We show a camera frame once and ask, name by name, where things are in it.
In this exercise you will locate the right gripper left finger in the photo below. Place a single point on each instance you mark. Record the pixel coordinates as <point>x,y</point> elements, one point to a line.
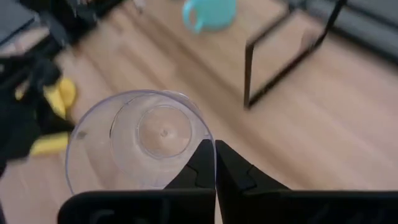
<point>140,207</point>

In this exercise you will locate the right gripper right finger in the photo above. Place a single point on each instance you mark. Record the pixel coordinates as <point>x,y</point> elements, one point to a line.
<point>295,207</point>

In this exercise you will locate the clear plastic cup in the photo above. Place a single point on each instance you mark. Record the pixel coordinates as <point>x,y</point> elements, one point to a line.
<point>130,140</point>

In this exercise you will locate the teal mug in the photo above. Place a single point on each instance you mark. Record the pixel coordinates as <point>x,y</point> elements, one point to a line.
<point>214,14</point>

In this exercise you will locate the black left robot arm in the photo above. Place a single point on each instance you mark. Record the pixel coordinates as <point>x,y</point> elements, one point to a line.
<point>21,124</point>

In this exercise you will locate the yellow cloth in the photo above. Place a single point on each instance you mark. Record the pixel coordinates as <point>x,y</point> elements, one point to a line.
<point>59,96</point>

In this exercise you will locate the black aluminium table frame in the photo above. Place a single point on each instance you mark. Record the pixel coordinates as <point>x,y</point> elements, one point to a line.
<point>370,43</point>

